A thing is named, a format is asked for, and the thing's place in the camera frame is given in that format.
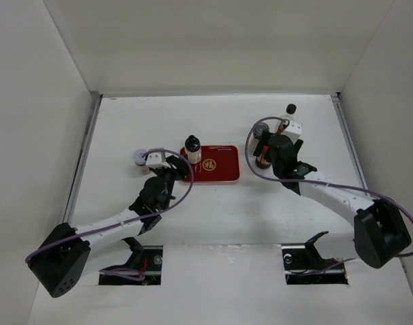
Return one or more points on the red lacquer tray gold emblem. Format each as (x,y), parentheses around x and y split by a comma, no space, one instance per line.
(219,164)

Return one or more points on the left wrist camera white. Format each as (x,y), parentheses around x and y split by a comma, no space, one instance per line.
(156,160)

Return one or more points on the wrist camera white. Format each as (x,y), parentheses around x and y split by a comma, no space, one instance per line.
(293,130)
(156,160)

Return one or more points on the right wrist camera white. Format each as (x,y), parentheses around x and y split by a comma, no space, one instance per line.
(293,130)

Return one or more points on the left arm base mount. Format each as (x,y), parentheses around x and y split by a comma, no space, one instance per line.
(143,267)

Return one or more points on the red lid sauce jar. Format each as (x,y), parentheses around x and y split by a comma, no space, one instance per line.
(260,161)

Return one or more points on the tall clear bottle black cap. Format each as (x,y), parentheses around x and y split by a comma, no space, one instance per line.
(286,118)

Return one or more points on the jar with white pink lid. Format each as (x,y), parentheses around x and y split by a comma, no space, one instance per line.
(139,158)

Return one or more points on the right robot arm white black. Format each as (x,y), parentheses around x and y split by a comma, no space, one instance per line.
(379,231)

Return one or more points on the white bottle black cap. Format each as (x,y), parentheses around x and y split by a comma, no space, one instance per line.
(192,149)

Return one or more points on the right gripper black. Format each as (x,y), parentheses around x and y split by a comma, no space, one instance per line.
(264,141)

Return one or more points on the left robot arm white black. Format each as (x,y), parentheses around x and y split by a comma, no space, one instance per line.
(110,246)

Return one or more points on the jar with dark grey lid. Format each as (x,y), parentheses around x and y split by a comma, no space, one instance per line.
(259,129)

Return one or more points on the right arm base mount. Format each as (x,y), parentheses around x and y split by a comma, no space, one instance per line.
(304,265)

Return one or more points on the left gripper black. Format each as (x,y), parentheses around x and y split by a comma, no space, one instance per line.
(179,165)

